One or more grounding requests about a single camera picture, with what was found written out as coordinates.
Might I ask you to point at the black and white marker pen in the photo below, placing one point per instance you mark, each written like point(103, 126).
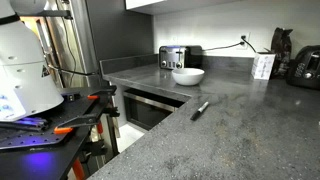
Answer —
point(199, 111)

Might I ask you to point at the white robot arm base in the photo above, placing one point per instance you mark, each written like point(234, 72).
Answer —
point(26, 86)

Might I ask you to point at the white grey bowl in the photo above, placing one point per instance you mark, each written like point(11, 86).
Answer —
point(187, 76)

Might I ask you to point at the black countertop appliance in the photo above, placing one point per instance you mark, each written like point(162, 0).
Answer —
point(304, 70)

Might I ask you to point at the built-in black oven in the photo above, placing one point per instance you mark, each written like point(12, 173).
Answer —
point(145, 109)

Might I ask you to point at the silver black toaster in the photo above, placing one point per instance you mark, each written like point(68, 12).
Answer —
point(180, 56)

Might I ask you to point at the white upper cabinet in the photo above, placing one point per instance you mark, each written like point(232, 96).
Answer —
point(155, 7)

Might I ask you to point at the stainless steel refrigerator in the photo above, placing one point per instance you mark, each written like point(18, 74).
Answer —
point(96, 37)

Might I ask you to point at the black orange bar clamp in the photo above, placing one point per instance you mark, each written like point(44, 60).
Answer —
point(86, 120)

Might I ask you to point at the white printed carton box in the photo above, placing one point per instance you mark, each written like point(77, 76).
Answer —
point(262, 65)

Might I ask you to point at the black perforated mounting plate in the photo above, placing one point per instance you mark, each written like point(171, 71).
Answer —
point(38, 130)

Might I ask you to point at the dark crumpled bag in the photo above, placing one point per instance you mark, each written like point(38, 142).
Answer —
point(281, 47)

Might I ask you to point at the white wall power outlet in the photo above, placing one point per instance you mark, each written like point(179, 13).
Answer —
point(244, 39)

